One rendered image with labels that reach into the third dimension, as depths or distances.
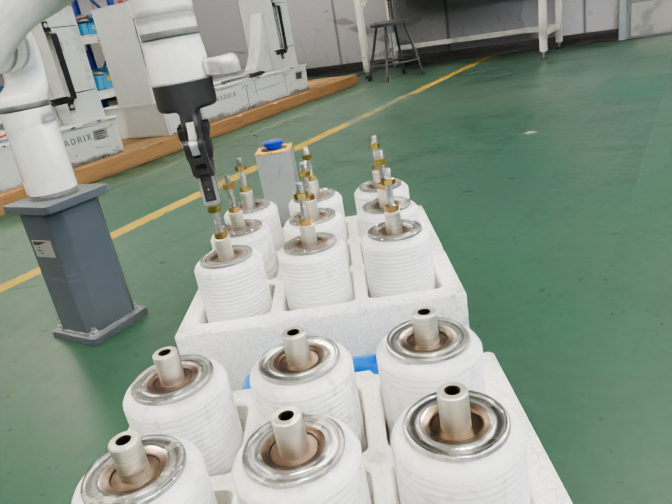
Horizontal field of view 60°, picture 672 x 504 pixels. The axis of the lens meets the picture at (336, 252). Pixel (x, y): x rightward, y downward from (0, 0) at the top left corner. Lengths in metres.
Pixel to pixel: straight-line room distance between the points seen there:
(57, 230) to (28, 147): 0.16
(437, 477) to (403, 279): 0.41
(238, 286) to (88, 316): 0.56
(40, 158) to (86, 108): 2.01
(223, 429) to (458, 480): 0.24
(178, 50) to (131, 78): 2.86
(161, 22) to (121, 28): 2.83
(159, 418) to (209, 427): 0.04
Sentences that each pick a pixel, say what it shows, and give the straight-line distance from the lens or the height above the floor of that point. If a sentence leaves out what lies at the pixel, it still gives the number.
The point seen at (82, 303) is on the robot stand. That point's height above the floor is 0.09.
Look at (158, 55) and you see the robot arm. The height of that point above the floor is 0.53.
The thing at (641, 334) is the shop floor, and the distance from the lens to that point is 1.04.
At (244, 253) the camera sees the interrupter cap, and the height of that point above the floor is 0.25.
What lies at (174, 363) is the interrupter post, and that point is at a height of 0.27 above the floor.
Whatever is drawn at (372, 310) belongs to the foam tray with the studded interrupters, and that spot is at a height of 0.18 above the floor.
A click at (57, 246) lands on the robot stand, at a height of 0.21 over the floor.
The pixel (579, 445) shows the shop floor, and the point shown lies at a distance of 0.81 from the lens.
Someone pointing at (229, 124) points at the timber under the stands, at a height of 0.04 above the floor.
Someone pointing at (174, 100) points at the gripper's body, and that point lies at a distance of 0.74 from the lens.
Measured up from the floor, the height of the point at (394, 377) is 0.24.
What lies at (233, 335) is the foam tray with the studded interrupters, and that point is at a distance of 0.79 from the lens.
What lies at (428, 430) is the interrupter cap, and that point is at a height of 0.25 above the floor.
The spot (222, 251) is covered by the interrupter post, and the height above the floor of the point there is 0.26.
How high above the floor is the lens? 0.53
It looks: 22 degrees down
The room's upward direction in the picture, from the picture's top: 10 degrees counter-clockwise
